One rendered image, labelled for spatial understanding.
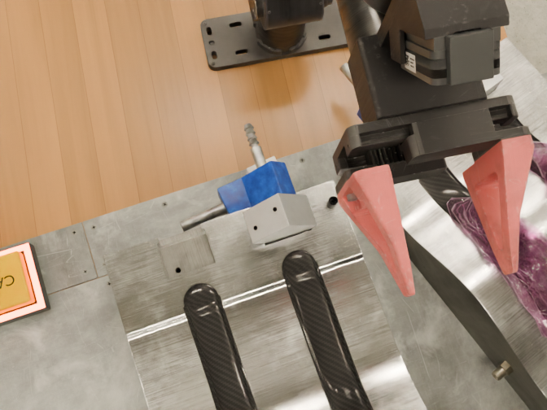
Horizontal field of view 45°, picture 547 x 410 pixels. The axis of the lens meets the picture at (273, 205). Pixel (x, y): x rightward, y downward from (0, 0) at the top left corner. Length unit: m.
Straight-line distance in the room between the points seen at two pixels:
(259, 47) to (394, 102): 0.50
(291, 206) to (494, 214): 0.29
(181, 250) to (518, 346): 0.37
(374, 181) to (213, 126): 0.49
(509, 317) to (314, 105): 0.35
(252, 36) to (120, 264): 0.35
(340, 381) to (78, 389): 0.30
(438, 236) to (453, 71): 0.44
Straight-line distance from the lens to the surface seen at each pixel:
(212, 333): 0.69
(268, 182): 0.69
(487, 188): 0.44
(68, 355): 0.80
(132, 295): 0.70
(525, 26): 1.98
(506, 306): 0.74
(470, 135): 0.39
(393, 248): 0.38
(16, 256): 0.79
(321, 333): 0.70
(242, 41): 0.87
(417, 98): 0.39
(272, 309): 0.69
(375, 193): 0.37
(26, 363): 0.81
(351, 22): 0.43
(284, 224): 0.66
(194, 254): 0.72
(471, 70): 0.33
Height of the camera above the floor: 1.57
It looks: 75 degrees down
